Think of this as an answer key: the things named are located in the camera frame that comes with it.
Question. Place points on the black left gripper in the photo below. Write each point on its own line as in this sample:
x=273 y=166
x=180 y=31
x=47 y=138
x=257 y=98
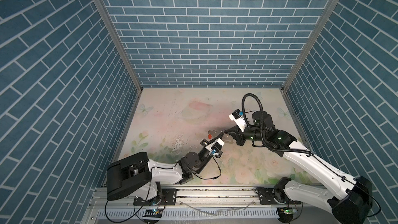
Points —
x=203 y=143

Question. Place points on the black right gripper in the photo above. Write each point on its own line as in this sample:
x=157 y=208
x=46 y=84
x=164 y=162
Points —
x=237 y=135

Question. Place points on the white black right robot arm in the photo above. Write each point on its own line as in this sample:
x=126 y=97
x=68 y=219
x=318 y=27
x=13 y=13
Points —
x=347 y=198

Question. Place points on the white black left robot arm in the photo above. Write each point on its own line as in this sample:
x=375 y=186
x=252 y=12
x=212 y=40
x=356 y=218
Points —
x=140 y=176

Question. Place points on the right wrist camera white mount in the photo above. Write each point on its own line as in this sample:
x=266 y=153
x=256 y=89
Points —
x=238 y=118

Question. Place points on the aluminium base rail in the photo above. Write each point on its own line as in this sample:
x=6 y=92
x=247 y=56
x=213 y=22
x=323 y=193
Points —
x=237 y=196

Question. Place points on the white slotted cable duct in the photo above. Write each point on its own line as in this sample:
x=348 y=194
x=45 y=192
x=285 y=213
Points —
x=210 y=213

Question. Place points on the aluminium corner post right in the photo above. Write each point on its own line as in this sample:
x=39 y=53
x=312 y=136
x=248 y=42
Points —
x=328 y=10

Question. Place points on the aluminium corner post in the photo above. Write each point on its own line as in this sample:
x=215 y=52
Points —
x=328 y=10
x=101 y=8

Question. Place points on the aluminium corner post left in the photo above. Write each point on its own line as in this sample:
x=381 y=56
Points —
x=101 y=8

